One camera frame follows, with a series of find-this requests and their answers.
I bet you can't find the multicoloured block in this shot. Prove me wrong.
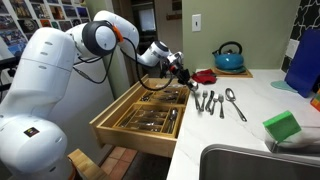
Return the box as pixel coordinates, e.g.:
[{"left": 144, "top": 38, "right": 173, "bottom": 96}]
[{"left": 309, "top": 88, "right": 320, "bottom": 113}]

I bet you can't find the bright background window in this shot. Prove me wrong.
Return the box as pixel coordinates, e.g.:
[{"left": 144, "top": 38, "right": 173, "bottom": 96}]
[{"left": 138, "top": 8, "right": 157, "bottom": 33}]

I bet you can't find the steel fork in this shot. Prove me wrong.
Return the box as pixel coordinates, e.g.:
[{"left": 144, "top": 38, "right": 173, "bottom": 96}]
[
  {"left": 199, "top": 89, "right": 209, "bottom": 112},
  {"left": 217, "top": 94, "right": 225, "bottom": 120}
]

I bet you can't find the white light switch plate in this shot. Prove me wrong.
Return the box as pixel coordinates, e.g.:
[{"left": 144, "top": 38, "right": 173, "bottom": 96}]
[{"left": 191, "top": 13, "right": 202, "bottom": 33}]

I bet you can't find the steel table knife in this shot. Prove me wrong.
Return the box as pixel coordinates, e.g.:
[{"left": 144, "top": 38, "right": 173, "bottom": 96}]
[{"left": 204, "top": 89, "right": 216, "bottom": 113}]

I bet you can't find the stainless steel sink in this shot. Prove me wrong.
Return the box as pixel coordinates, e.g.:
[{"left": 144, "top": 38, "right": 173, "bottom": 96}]
[{"left": 198, "top": 143, "right": 320, "bottom": 180}]

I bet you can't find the large steel tablespoon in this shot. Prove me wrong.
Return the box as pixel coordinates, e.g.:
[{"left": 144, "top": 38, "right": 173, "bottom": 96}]
[
  {"left": 167, "top": 107, "right": 179, "bottom": 135},
  {"left": 188, "top": 80, "right": 203, "bottom": 113},
  {"left": 224, "top": 87, "right": 248, "bottom": 123}
]

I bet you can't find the black equipment frame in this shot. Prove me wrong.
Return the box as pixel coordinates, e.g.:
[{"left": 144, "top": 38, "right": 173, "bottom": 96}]
[{"left": 0, "top": 54, "right": 19, "bottom": 98}]

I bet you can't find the steel cutlery pile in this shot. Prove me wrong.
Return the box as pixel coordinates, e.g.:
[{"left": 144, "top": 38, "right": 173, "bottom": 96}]
[
  {"left": 133, "top": 117, "right": 168, "bottom": 125},
  {"left": 128, "top": 123, "right": 167, "bottom": 134},
  {"left": 136, "top": 111, "right": 169, "bottom": 118},
  {"left": 139, "top": 91, "right": 154, "bottom": 103},
  {"left": 138, "top": 106, "right": 169, "bottom": 113},
  {"left": 156, "top": 88, "right": 182, "bottom": 104}
]

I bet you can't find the steel teaspoon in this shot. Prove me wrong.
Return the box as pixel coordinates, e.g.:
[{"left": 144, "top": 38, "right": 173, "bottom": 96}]
[{"left": 209, "top": 94, "right": 220, "bottom": 116}]

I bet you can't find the wooden trivet board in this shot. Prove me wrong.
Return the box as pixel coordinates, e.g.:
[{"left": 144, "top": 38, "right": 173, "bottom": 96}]
[{"left": 210, "top": 66, "right": 254, "bottom": 79}]

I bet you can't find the orange cable clip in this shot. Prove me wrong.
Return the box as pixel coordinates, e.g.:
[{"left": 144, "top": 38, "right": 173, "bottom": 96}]
[{"left": 111, "top": 23, "right": 125, "bottom": 43}]

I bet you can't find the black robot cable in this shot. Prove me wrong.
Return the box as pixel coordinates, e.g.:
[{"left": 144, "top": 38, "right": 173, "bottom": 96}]
[
  {"left": 116, "top": 35, "right": 174, "bottom": 92},
  {"left": 72, "top": 49, "right": 117, "bottom": 85}
]

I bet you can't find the red cloth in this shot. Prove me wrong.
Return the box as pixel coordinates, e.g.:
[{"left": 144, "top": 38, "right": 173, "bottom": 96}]
[{"left": 190, "top": 68, "right": 218, "bottom": 85}]

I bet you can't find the light teal silicone mat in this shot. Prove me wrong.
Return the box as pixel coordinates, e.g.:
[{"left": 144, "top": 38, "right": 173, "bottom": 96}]
[{"left": 270, "top": 79, "right": 299, "bottom": 94}]

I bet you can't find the clear sponge holder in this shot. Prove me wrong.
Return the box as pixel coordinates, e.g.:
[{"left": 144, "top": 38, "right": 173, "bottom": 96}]
[{"left": 266, "top": 124, "right": 320, "bottom": 155}]

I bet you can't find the white outlet plate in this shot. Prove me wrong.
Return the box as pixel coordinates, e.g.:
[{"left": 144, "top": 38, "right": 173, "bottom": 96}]
[{"left": 285, "top": 38, "right": 300, "bottom": 60}]

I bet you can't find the green sponge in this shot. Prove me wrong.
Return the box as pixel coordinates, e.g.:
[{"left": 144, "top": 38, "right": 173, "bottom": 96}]
[{"left": 262, "top": 110, "right": 303, "bottom": 144}]

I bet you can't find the dark floor mat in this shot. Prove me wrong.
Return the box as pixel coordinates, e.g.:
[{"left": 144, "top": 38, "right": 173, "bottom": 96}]
[{"left": 122, "top": 151, "right": 173, "bottom": 180}]

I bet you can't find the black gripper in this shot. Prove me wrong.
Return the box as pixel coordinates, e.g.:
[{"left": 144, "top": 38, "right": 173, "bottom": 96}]
[{"left": 167, "top": 59, "right": 199, "bottom": 93}]

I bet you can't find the teal kettle black handle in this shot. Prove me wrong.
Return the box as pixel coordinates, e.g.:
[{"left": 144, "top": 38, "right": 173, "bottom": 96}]
[{"left": 212, "top": 40, "right": 246, "bottom": 72}]

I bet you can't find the wooden butcher block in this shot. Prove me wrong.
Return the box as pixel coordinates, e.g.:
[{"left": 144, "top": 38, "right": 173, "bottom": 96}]
[{"left": 67, "top": 148, "right": 111, "bottom": 180}]

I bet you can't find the steel table knives pile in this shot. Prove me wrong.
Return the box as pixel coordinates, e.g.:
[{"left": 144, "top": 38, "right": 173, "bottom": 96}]
[{"left": 118, "top": 108, "right": 138, "bottom": 129}]

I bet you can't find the light wooden drawer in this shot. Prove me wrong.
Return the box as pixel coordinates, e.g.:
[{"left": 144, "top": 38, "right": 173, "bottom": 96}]
[{"left": 89, "top": 73, "right": 193, "bottom": 158}]

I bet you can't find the large wooden cutlery organizer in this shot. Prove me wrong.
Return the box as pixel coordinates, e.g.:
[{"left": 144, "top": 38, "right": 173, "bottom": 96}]
[{"left": 112, "top": 102, "right": 186, "bottom": 138}]

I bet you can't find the photo collage wall poster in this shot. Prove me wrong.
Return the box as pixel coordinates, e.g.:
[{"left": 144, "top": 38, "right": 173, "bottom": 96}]
[{"left": 0, "top": 0, "right": 91, "bottom": 59}]

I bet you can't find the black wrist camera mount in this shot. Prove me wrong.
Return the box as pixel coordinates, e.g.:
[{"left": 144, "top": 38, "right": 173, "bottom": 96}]
[{"left": 159, "top": 60, "right": 173, "bottom": 80}]

